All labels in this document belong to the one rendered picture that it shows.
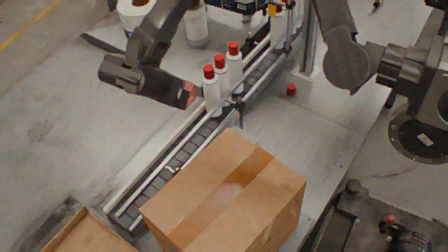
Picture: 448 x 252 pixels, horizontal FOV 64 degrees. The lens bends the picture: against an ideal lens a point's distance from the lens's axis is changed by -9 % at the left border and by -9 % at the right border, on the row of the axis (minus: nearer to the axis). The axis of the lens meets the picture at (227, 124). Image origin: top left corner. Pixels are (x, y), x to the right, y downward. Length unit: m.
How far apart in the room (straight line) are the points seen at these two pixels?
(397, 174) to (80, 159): 1.69
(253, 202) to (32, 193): 0.81
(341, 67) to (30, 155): 1.16
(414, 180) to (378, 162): 0.23
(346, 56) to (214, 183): 0.43
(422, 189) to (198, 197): 1.66
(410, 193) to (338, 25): 1.73
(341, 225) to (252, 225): 1.03
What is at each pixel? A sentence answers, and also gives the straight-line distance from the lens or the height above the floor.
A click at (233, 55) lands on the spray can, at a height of 1.05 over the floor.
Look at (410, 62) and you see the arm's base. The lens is 0.63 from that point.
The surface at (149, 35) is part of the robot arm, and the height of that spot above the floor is 1.41.
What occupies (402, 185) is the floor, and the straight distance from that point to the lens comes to 2.30.
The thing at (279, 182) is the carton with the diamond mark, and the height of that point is 1.12.
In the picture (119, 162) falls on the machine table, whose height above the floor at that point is 0.83.
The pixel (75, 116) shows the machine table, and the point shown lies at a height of 0.83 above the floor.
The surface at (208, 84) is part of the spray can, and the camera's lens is 1.19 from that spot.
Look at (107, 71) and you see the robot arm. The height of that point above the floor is 1.33.
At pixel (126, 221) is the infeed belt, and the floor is 0.88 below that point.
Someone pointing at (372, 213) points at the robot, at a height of 0.24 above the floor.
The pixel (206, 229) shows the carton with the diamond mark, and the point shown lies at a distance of 0.84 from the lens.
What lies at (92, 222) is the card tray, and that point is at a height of 0.83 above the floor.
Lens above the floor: 1.88
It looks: 51 degrees down
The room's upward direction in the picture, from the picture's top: 6 degrees counter-clockwise
